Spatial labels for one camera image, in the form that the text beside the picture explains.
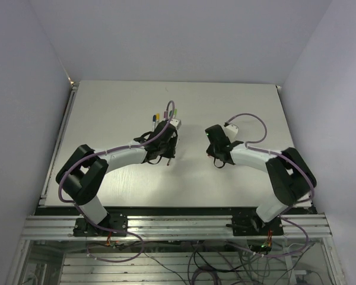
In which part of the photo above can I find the blue marker pen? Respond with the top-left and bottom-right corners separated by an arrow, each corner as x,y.
152,115 -> 156,131

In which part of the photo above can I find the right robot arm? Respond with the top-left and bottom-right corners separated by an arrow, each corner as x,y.
205,125 -> 317,235

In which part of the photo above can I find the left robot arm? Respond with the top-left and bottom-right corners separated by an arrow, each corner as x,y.
56,119 -> 182,236

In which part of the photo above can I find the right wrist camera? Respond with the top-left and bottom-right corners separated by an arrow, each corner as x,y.
223,123 -> 239,141

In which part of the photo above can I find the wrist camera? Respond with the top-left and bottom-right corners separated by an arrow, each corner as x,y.
223,123 -> 239,141
170,118 -> 182,131

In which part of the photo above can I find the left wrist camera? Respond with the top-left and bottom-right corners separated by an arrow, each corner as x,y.
170,118 -> 182,131

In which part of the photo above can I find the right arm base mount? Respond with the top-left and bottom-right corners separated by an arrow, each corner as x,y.
225,208 -> 284,237

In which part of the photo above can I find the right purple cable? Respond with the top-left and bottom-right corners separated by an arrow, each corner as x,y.
224,113 -> 316,258

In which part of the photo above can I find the purple cable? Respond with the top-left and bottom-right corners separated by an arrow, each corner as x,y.
224,113 -> 316,258
58,100 -> 176,262

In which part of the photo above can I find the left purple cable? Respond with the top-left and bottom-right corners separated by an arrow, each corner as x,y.
58,100 -> 176,262

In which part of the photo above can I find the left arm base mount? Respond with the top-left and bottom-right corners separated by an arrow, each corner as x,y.
73,213 -> 128,238

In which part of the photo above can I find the aluminium frame rail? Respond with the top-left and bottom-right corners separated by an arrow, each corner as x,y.
20,214 -> 332,241

